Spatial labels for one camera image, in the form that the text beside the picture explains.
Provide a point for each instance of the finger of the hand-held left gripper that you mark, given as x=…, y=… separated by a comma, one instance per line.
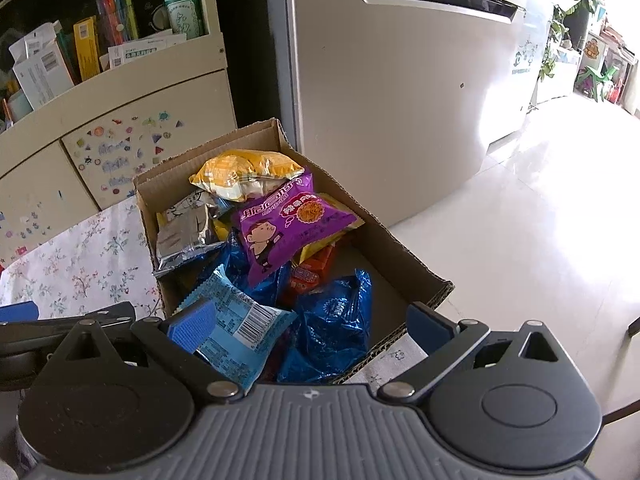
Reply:
x=35, y=335
x=20, y=311

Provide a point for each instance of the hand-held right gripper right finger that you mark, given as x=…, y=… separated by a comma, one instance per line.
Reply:
x=430, y=322

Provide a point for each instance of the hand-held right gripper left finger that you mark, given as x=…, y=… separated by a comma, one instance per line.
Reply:
x=192, y=327

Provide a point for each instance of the light blue snack packet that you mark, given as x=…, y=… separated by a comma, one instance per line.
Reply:
x=235, y=315

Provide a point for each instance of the brown cardboard box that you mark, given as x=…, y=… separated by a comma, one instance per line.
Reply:
x=400, y=260

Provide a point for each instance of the dark blue foil snack packet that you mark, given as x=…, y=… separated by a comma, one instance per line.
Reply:
x=330, y=325
x=235, y=260

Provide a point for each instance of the silver foil snack packet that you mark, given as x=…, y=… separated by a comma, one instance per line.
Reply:
x=185, y=240

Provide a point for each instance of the orange snack packet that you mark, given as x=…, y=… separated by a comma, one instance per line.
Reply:
x=305, y=277

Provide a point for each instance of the purple snack packet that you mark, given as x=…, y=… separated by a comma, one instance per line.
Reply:
x=280, y=230

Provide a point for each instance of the large yellow snack packet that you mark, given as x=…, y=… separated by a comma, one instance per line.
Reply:
x=240, y=170

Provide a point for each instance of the floral tablecloth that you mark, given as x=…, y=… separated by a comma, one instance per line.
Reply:
x=75, y=270

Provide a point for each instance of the beige sticker-covered cabinet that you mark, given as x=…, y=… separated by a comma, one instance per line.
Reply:
x=50, y=175

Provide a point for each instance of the dark curved metal bar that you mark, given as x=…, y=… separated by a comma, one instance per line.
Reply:
x=625, y=410

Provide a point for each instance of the white barcode cardboard box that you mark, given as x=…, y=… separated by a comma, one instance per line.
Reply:
x=42, y=80

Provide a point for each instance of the white refrigerator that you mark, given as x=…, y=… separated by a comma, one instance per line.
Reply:
x=400, y=85

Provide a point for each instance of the yellow box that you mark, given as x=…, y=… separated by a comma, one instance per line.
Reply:
x=87, y=50

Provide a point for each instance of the flat white medicine box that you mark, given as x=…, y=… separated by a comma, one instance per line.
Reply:
x=145, y=50

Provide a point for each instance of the white appliance with blue logos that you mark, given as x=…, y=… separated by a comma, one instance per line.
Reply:
x=535, y=50

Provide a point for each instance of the shelf of colourful toys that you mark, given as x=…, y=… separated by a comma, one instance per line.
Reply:
x=607, y=70

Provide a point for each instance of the colourful marker pack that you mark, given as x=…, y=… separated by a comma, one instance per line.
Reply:
x=115, y=15

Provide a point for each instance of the green glass bottle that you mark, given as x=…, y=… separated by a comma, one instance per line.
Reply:
x=182, y=10

